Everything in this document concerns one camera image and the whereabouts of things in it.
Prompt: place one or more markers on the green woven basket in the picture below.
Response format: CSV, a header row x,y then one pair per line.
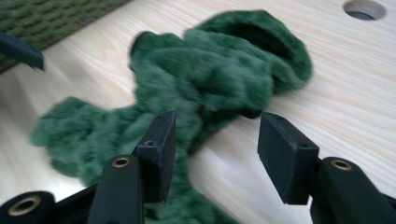
x,y
46,18

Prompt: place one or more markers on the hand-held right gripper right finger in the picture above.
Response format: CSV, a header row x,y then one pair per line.
x,y
286,161

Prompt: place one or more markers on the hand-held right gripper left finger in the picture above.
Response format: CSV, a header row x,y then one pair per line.
x,y
158,155

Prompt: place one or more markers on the green fluffy sock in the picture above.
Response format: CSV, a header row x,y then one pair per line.
x,y
202,77

